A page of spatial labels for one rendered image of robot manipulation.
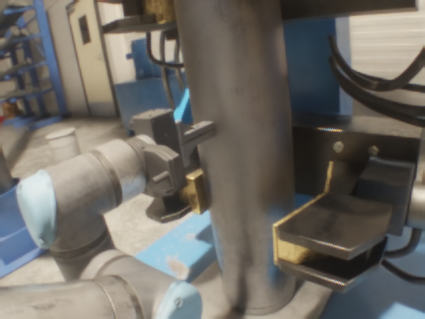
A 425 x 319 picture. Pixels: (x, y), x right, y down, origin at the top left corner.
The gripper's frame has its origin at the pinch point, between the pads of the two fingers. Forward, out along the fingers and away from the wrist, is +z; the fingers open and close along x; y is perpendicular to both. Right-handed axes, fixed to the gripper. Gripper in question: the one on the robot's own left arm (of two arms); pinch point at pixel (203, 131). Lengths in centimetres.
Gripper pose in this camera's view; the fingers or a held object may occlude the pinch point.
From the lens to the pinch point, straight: 55.5
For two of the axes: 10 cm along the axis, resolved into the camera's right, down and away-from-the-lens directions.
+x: 1.4, 9.2, 3.6
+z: 6.3, -3.7, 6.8
